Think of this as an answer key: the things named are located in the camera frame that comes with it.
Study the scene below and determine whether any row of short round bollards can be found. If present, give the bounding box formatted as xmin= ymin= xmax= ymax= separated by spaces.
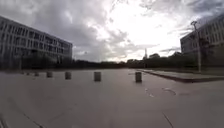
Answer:
xmin=19 ymin=70 xmax=143 ymax=84

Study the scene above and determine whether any thin distant tower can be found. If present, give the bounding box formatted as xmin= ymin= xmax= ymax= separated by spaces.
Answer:
xmin=143 ymin=47 xmax=148 ymax=61

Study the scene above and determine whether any grey paved plaza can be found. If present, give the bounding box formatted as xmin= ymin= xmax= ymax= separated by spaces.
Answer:
xmin=0 ymin=68 xmax=224 ymax=128

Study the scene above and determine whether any row of dark trees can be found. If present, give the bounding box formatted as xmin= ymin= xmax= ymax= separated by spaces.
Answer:
xmin=71 ymin=51 xmax=201 ymax=70

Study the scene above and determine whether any raised paved platform with kerb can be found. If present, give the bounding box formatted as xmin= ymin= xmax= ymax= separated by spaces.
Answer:
xmin=139 ymin=68 xmax=224 ymax=84

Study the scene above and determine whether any long grey building with window grid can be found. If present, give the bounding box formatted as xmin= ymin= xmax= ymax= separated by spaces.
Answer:
xmin=0 ymin=15 xmax=74 ymax=70

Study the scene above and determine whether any grey building with pale window bands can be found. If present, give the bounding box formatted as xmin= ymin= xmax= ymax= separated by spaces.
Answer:
xmin=179 ymin=13 xmax=224 ymax=69

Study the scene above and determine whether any tall lamp post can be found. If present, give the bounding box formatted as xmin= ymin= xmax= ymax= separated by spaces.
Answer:
xmin=190 ymin=20 xmax=203 ymax=74

